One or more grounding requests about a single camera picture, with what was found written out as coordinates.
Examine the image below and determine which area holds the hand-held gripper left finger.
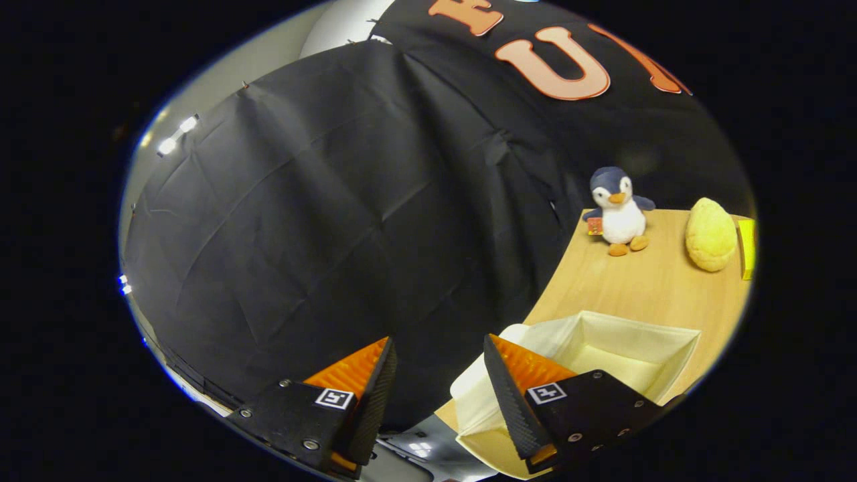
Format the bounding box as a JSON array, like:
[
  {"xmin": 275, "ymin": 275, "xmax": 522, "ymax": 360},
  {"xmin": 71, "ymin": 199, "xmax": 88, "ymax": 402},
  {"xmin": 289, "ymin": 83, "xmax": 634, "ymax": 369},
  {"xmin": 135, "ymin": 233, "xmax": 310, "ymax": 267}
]
[{"xmin": 226, "ymin": 336, "xmax": 398, "ymax": 480}]

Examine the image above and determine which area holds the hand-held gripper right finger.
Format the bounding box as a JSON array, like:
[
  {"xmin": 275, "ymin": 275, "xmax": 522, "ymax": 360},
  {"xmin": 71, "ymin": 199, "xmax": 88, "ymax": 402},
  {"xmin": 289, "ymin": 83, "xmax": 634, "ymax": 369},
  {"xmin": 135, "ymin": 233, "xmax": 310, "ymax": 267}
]
[{"xmin": 482, "ymin": 333, "xmax": 665, "ymax": 476}]

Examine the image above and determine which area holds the cream fabric storage box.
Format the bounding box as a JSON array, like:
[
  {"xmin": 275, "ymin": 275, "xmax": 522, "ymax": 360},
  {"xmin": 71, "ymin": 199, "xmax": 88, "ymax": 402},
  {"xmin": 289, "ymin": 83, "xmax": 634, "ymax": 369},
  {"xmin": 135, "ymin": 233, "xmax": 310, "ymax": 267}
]
[{"xmin": 450, "ymin": 310, "xmax": 702, "ymax": 480}]

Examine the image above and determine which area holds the grey and white penguin plush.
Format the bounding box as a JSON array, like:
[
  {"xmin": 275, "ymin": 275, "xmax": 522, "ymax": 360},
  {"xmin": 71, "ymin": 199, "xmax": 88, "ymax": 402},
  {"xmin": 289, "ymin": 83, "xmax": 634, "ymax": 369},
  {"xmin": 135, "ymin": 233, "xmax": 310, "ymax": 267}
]
[{"xmin": 581, "ymin": 166, "xmax": 657, "ymax": 257}]

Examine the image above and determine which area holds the yellow bun-shaped plush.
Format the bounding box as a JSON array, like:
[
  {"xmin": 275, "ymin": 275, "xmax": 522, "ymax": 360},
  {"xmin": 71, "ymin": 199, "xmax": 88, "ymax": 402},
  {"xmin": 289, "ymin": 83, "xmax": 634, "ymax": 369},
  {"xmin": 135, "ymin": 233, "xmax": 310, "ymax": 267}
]
[{"xmin": 685, "ymin": 197, "xmax": 738, "ymax": 273}]

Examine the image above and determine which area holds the yellow book with red circle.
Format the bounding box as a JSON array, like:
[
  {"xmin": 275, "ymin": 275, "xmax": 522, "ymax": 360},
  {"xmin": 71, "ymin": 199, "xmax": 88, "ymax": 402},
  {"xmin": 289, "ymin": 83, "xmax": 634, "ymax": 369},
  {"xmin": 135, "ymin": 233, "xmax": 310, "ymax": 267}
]
[{"xmin": 736, "ymin": 218, "xmax": 757, "ymax": 280}]

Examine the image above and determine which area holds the ceiling light strip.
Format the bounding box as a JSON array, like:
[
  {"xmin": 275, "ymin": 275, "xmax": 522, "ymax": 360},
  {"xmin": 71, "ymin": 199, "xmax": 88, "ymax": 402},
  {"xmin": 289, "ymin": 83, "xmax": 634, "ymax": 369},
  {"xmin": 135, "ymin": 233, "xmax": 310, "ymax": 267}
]
[{"xmin": 157, "ymin": 115, "xmax": 200, "ymax": 156}]

